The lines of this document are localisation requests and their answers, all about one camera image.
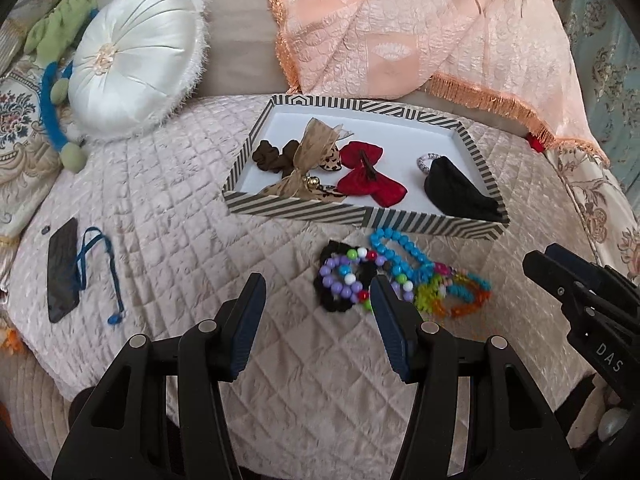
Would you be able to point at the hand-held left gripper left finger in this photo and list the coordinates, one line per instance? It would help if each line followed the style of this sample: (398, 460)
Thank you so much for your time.
(247, 325)

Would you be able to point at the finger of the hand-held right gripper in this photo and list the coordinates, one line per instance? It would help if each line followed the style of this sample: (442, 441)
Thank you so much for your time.
(580, 267)
(552, 280)

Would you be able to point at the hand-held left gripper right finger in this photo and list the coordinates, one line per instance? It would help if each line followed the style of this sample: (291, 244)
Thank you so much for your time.
(390, 325)

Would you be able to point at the black scrunchie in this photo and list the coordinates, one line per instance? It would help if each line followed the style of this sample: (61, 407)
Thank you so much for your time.
(331, 304)

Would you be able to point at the striped cardboard tray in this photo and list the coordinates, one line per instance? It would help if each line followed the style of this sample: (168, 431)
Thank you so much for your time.
(380, 125)

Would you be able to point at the beige floral fabric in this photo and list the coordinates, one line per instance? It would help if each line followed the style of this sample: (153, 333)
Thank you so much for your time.
(595, 195)

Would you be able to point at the beige quilted bedspread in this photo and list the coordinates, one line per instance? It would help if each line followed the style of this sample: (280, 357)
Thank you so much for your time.
(175, 220)

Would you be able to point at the black cloth pouch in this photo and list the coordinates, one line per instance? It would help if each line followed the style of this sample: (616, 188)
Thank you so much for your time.
(455, 190)

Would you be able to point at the red tassel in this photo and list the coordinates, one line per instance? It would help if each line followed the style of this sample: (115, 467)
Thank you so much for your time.
(535, 142)

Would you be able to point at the red hair bow clip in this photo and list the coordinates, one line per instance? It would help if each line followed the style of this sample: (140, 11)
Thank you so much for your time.
(385, 187)

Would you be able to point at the brown scrunchie bow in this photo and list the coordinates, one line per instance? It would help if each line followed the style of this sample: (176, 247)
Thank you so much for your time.
(265, 155)

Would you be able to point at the leopard print hair bow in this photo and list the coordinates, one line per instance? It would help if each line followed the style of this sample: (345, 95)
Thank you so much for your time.
(332, 160)

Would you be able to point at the black smartphone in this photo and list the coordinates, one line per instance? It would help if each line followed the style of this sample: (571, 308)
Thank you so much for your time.
(64, 270)

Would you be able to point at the beige ribbon bow with bells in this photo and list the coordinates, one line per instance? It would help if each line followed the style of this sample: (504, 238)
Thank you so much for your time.
(312, 142)

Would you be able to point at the pale blue floral fabric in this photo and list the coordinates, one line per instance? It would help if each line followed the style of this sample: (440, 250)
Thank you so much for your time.
(605, 45)

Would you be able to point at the orange fringe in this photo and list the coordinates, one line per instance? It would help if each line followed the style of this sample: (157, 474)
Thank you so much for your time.
(10, 342)

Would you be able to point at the beige sofa backrest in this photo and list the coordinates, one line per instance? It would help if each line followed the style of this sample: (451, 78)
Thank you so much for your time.
(240, 35)

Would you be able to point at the white round satin pillow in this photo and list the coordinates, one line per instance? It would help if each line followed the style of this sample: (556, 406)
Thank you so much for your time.
(130, 55)

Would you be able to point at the peach fringed blanket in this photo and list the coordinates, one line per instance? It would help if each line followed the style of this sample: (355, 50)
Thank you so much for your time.
(400, 25)

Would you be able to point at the floral embroidered cushion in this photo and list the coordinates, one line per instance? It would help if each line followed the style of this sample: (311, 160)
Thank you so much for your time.
(22, 130)

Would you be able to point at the green and blue plush toy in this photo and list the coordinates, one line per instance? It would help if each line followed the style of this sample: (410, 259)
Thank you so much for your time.
(60, 25)

